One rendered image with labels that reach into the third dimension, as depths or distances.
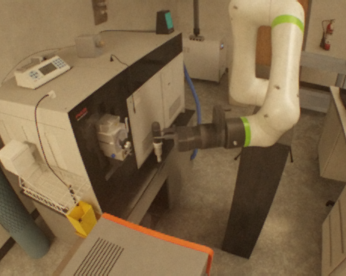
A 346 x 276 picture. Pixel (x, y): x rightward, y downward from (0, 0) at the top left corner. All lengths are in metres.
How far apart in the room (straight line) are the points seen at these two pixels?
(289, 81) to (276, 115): 0.11
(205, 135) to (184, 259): 0.38
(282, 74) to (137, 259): 0.69
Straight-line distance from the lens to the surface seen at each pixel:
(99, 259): 0.85
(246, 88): 1.15
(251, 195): 1.50
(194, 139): 0.72
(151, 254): 0.83
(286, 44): 0.81
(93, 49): 1.45
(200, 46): 4.19
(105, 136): 1.10
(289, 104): 0.67
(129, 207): 1.45
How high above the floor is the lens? 1.86
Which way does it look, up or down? 37 degrees down
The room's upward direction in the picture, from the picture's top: 3 degrees counter-clockwise
